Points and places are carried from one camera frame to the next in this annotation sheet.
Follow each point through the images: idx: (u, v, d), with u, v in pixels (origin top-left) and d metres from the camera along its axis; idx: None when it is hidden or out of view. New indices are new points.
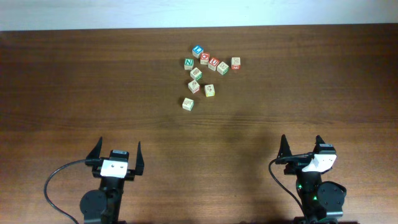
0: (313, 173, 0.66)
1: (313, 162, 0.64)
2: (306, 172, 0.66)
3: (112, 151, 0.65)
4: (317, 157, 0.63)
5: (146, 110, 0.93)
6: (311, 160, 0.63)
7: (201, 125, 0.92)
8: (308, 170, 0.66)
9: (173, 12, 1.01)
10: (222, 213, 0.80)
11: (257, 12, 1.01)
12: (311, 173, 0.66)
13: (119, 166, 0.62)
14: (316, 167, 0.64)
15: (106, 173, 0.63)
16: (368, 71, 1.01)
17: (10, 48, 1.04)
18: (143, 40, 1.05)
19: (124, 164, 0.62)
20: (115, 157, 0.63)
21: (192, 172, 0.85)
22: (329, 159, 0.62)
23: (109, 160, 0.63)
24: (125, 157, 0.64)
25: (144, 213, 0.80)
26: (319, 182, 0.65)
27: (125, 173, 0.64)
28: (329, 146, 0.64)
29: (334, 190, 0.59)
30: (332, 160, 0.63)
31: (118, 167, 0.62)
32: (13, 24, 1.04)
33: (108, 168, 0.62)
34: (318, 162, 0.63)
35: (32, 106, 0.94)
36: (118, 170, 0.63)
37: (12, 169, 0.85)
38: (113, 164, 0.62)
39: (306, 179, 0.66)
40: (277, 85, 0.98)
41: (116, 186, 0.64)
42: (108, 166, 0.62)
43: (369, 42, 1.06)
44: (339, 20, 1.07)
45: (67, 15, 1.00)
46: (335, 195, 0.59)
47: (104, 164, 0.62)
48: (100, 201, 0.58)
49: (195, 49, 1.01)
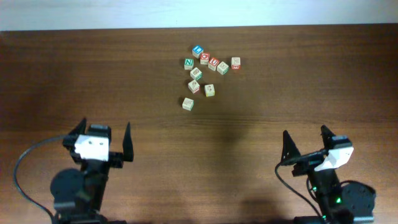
0: (328, 172, 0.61)
1: (328, 160, 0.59)
2: (320, 172, 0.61)
3: (90, 126, 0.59)
4: (333, 154, 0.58)
5: (146, 110, 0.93)
6: (326, 158, 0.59)
7: (202, 125, 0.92)
8: (323, 168, 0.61)
9: (173, 12, 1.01)
10: (222, 213, 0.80)
11: (257, 11, 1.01)
12: (325, 172, 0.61)
13: (98, 142, 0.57)
14: (333, 164, 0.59)
15: (83, 150, 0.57)
16: (367, 71, 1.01)
17: (10, 47, 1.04)
18: (143, 40, 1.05)
19: (104, 140, 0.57)
20: (94, 132, 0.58)
21: (191, 172, 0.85)
22: (346, 154, 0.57)
23: (86, 135, 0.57)
24: (105, 133, 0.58)
25: (144, 212, 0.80)
26: (336, 181, 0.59)
27: (106, 150, 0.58)
28: (341, 140, 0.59)
29: (361, 191, 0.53)
30: (349, 154, 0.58)
31: (96, 144, 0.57)
32: (14, 24, 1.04)
33: (85, 144, 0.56)
34: (334, 159, 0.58)
35: (32, 106, 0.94)
36: (97, 147, 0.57)
37: (12, 170, 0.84)
38: (91, 140, 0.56)
39: (320, 178, 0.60)
40: (277, 84, 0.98)
41: (100, 171, 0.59)
42: (85, 142, 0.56)
43: (369, 42, 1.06)
44: (339, 21, 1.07)
45: (68, 14, 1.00)
46: (362, 198, 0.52)
47: (79, 139, 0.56)
48: (74, 180, 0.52)
49: (195, 49, 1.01)
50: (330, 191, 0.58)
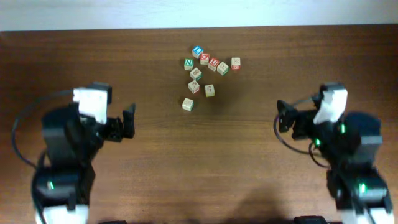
0: (329, 122, 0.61)
1: (324, 103, 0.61)
2: (319, 122, 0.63)
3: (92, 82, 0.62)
4: (326, 96, 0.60)
5: (147, 110, 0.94)
6: (322, 102, 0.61)
7: (202, 125, 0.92)
8: (322, 118, 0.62)
9: (173, 13, 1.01)
10: (222, 213, 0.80)
11: (257, 12, 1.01)
12: (325, 122, 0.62)
13: (97, 96, 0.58)
14: (329, 109, 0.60)
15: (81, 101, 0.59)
16: (368, 71, 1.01)
17: (10, 48, 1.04)
18: (143, 40, 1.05)
19: (103, 94, 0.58)
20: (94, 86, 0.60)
21: (191, 171, 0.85)
22: (339, 95, 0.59)
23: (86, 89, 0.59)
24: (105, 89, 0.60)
25: (144, 212, 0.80)
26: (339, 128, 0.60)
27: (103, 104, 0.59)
28: (336, 84, 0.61)
29: (363, 117, 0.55)
30: (343, 96, 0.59)
31: (95, 97, 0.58)
32: (15, 24, 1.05)
33: (84, 94, 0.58)
34: (328, 101, 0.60)
35: (32, 106, 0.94)
36: (96, 101, 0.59)
37: (13, 170, 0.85)
38: (90, 93, 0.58)
39: (319, 124, 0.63)
40: (277, 85, 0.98)
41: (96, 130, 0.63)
42: (84, 93, 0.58)
43: (369, 42, 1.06)
44: (339, 22, 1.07)
45: (68, 14, 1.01)
46: (365, 121, 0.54)
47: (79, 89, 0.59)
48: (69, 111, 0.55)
49: (196, 50, 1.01)
50: (334, 134, 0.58)
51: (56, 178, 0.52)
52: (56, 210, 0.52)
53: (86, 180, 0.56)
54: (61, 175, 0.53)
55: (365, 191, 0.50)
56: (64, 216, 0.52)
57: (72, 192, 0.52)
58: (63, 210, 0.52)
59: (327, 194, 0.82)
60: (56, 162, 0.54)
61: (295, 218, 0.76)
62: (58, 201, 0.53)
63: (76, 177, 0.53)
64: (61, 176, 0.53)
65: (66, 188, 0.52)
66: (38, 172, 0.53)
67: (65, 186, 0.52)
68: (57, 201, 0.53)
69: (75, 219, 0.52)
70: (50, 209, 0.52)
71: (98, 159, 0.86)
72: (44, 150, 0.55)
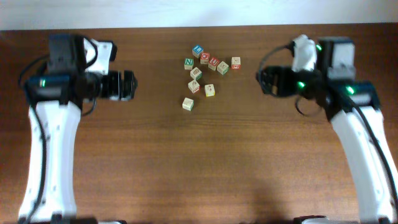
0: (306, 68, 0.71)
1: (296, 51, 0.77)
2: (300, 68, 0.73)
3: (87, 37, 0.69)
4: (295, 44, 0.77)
5: (147, 110, 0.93)
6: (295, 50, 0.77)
7: (202, 125, 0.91)
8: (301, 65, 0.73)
9: (173, 12, 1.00)
10: (222, 213, 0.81)
11: (257, 11, 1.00)
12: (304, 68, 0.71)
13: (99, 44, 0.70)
14: (300, 55, 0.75)
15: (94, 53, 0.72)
16: (369, 70, 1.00)
17: (10, 48, 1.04)
18: (143, 40, 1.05)
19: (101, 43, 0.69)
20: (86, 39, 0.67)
21: (192, 172, 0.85)
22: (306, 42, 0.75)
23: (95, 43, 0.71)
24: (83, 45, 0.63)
25: (144, 212, 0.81)
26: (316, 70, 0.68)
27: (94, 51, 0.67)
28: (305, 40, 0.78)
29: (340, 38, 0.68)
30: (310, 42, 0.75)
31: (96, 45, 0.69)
32: (13, 24, 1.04)
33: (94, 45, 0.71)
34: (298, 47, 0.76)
35: None
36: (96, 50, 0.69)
37: (13, 170, 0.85)
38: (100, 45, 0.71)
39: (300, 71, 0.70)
40: None
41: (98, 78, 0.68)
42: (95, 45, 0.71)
43: (370, 41, 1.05)
44: (341, 20, 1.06)
45: (67, 14, 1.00)
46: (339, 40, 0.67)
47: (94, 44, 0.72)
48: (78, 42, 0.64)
49: (195, 49, 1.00)
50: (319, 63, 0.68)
51: (50, 76, 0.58)
52: (49, 104, 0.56)
53: (79, 90, 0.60)
54: (54, 76, 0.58)
55: (352, 94, 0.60)
56: (55, 109, 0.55)
57: (62, 87, 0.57)
58: (53, 105, 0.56)
59: (327, 195, 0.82)
60: (53, 70, 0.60)
61: (295, 218, 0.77)
62: (50, 99, 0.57)
63: (66, 78, 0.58)
64: (54, 76, 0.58)
65: (57, 86, 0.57)
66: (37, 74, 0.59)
67: (56, 84, 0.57)
68: (49, 99, 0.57)
69: (64, 114, 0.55)
70: (43, 104, 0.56)
71: (99, 160, 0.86)
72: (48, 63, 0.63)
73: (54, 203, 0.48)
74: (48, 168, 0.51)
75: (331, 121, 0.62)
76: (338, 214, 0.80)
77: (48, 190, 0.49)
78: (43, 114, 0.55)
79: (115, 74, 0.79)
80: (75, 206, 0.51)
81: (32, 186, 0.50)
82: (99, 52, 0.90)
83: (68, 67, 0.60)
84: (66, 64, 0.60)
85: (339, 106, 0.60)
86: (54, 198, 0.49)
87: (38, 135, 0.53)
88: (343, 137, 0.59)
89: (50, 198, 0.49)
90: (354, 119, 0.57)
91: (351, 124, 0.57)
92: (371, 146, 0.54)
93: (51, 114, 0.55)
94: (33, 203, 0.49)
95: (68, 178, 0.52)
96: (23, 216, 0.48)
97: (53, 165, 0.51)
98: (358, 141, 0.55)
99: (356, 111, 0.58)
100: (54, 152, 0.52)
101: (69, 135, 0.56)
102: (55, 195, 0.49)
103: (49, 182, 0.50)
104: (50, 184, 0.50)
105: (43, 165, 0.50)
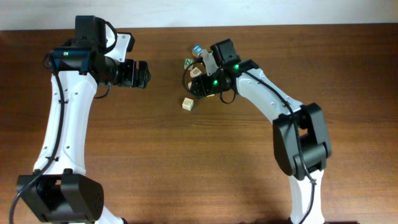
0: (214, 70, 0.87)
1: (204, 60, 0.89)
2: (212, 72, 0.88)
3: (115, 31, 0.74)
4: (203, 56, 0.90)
5: (146, 110, 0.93)
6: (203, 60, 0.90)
7: (201, 125, 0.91)
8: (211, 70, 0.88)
9: (173, 12, 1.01)
10: (222, 213, 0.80)
11: (257, 11, 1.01)
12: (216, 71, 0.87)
13: (122, 36, 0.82)
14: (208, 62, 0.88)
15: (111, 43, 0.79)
16: (369, 70, 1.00)
17: (10, 47, 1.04)
18: (143, 40, 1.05)
19: (125, 35, 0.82)
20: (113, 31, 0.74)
21: (192, 172, 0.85)
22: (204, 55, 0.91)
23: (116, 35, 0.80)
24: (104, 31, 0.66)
25: (144, 212, 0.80)
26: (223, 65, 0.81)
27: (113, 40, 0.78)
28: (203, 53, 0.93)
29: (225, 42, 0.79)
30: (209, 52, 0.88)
31: (120, 36, 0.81)
32: (14, 23, 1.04)
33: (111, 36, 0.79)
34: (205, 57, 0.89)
35: (32, 106, 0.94)
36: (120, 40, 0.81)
37: (12, 170, 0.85)
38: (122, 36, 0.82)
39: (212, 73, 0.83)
40: (277, 85, 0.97)
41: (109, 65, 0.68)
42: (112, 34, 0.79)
43: (370, 42, 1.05)
44: (340, 20, 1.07)
45: (67, 14, 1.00)
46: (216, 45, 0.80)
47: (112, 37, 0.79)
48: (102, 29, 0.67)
49: (195, 49, 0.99)
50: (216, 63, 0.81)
51: (73, 48, 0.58)
52: (70, 73, 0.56)
53: (99, 66, 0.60)
54: (76, 48, 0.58)
55: (237, 69, 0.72)
56: (75, 77, 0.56)
57: (84, 60, 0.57)
58: (74, 74, 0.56)
59: (327, 194, 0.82)
60: (76, 45, 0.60)
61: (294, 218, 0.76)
62: (72, 70, 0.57)
63: (89, 50, 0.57)
64: (78, 49, 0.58)
65: (80, 59, 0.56)
66: (60, 46, 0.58)
67: (79, 55, 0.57)
68: (71, 70, 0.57)
69: (83, 83, 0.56)
70: (64, 72, 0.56)
71: (98, 160, 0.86)
72: (69, 40, 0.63)
73: (67, 161, 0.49)
74: (66, 130, 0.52)
75: (240, 93, 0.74)
76: (338, 214, 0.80)
77: (63, 149, 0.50)
78: (64, 80, 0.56)
79: (131, 62, 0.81)
80: (84, 170, 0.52)
81: (47, 144, 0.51)
82: (117, 41, 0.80)
83: (91, 43, 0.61)
84: (89, 41, 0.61)
85: (234, 78, 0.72)
86: (68, 157, 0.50)
87: (57, 98, 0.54)
88: (249, 96, 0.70)
89: (64, 157, 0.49)
90: (244, 78, 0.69)
91: (244, 84, 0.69)
92: (260, 86, 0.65)
93: (72, 81, 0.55)
94: (46, 158, 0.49)
95: (80, 144, 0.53)
96: (37, 169, 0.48)
97: (69, 128, 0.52)
98: (252, 88, 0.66)
99: (245, 73, 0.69)
100: (71, 116, 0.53)
101: (86, 104, 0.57)
102: (68, 154, 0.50)
103: (64, 142, 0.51)
104: (64, 144, 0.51)
105: (60, 126, 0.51)
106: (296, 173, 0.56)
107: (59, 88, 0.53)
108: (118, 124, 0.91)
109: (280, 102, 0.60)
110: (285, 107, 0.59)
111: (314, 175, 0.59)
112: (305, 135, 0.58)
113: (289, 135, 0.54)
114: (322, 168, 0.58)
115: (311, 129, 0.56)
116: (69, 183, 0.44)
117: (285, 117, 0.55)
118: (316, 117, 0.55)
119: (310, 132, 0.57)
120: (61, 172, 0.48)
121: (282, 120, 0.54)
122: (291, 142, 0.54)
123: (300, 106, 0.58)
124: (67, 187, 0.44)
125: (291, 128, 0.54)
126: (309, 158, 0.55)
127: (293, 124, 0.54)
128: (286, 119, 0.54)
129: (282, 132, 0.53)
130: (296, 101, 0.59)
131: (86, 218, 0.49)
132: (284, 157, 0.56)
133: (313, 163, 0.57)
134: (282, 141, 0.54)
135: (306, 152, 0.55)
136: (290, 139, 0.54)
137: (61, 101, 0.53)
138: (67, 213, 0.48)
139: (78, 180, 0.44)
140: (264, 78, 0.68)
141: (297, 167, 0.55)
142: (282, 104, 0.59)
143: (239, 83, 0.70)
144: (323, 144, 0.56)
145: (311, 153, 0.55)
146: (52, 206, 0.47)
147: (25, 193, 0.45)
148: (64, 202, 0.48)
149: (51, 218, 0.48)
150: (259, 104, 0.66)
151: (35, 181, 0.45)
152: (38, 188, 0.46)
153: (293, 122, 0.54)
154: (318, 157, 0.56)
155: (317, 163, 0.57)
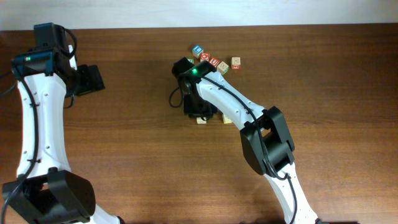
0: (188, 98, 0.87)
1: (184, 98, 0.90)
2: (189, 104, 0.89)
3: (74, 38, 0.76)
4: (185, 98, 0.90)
5: (147, 110, 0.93)
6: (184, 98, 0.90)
7: (202, 125, 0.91)
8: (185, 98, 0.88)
9: (173, 12, 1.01)
10: (222, 213, 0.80)
11: (257, 11, 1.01)
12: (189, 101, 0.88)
13: None
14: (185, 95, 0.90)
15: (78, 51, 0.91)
16: (369, 70, 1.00)
17: (10, 48, 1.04)
18: (143, 40, 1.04)
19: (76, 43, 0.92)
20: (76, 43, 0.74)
21: (192, 172, 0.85)
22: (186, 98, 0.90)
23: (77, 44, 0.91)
24: (62, 37, 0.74)
25: (143, 212, 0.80)
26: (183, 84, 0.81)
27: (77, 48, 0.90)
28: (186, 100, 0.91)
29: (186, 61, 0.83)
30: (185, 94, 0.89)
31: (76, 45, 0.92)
32: (14, 23, 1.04)
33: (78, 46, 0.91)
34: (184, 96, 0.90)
35: None
36: None
37: (12, 170, 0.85)
38: None
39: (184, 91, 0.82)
40: (277, 85, 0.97)
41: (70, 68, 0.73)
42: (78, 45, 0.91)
43: (370, 41, 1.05)
44: (340, 21, 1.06)
45: (68, 14, 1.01)
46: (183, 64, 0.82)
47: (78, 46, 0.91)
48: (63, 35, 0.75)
49: (195, 49, 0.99)
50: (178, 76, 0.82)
51: (33, 53, 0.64)
52: (37, 76, 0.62)
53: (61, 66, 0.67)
54: (38, 52, 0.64)
55: (196, 73, 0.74)
56: (41, 79, 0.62)
57: (49, 61, 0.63)
58: (41, 76, 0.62)
59: (327, 194, 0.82)
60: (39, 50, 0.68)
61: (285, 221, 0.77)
62: (37, 73, 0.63)
63: (51, 51, 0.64)
64: (38, 53, 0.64)
65: (43, 61, 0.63)
66: (21, 53, 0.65)
67: (43, 58, 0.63)
68: (37, 73, 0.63)
69: (51, 84, 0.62)
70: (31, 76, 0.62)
71: (98, 160, 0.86)
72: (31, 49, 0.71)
73: (49, 160, 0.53)
74: (42, 131, 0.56)
75: (201, 97, 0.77)
76: (338, 214, 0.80)
77: (44, 150, 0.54)
78: (32, 85, 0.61)
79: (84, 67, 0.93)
80: (69, 168, 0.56)
81: (27, 149, 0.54)
82: None
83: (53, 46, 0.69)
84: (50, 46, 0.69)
85: (194, 84, 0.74)
86: (49, 157, 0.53)
87: (27, 102, 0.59)
88: (211, 101, 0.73)
89: (47, 157, 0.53)
90: (204, 84, 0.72)
91: (205, 90, 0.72)
92: (221, 90, 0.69)
93: (40, 84, 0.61)
94: (28, 162, 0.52)
95: (60, 143, 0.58)
96: (22, 173, 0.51)
97: (45, 128, 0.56)
98: (214, 93, 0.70)
99: (203, 79, 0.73)
100: (45, 116, 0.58)
101: (57, 103, 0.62)
102: (50, 154, 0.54)
103: (43, 143, 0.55)
104: (44, 145, 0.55)
105: (37, 127, 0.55)
106: (265, 171, 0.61)
107: (28, 92, 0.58)
108: (119, 123, 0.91)
109: (244, 110, 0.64)
110: (249, 114, 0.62)
111: (286, 169, 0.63)
112: (270, 133, 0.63)
113: (255, 140, 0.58)
114: (291, 160, 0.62)
115: (274, 129, 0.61)
116: (56, 181, 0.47)
117: (250, 125, 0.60)
118: (277, 120, 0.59)
119: (274, 132, 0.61)
120: (45, 172, 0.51)
121: (247, 129, 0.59)
122: (258, 146, 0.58)
123: (262, 111, 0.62)
124: (54, 185, 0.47)
125: (257, 134, 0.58)
126: (274, 155, 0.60)
127: (257, 130, 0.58)
128: (250, 127, 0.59)
129: (249, 140, 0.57)
130: (258, 106, 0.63)
131: (80, 214, 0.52)
132: (254, 158, 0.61)
133: (280, 159, 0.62)
134: (249, 146, 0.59)
135: (272, 152, 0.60)
136: (255, 144, 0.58)
137: (32, 104, 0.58)
138: (60, 214, 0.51)
139: (64, 177, 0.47)
140: (223, 81, 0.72)
141: (265, 167, 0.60)
142: (245, 111, 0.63)
143: (199, 89, 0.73)
144: (287, 142, 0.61)
145: (277, 151, 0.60)
146: (43, 210, 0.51)
147: (14, 198, 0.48)
148: (56, 203, 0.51)
149: (45, 221, 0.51)
150: (221, 108, 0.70)
151: (21, 186, 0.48)
152: (26, 193, 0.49)
153: (256, 128, 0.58)
154: (282, 153, 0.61)
155: (283, 157, 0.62)
